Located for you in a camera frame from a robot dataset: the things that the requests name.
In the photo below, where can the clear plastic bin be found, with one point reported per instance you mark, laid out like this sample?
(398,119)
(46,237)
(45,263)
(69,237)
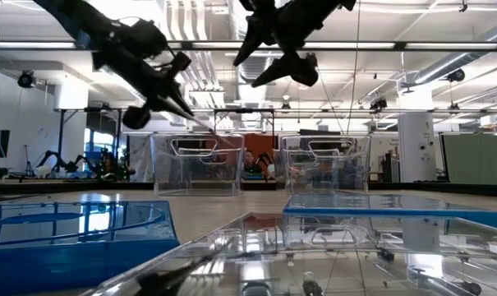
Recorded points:
(166,172)
(355,172)

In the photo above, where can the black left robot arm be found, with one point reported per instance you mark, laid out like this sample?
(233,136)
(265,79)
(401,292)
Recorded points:
(67,16)

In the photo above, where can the clear jewel case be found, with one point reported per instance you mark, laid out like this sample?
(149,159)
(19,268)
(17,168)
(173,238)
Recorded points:
(272,255)

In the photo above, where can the person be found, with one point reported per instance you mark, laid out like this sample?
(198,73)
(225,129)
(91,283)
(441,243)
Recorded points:
(252,164)

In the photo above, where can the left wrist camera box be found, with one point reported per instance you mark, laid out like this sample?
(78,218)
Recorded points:
(180,62)

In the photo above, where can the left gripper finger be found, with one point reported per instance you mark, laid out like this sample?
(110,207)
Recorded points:
(172,100)
(136,118)

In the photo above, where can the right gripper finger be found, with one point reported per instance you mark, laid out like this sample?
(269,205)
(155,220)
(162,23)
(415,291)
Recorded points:
(256,39)
(299,70)

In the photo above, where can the black ceiling spotlight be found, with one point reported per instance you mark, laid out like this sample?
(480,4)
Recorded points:
(26,79)
(378,104)
(456,75)

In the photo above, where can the green partition wall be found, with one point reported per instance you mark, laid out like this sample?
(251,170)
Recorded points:
(478,160)

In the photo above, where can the black background robot arm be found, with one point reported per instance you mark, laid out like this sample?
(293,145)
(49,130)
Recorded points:
(67,162)

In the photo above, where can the white square pillar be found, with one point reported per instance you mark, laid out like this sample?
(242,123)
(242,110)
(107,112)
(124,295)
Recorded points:
(416,144)

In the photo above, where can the small white bottle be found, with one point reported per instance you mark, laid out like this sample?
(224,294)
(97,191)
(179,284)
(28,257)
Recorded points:
(270,172)

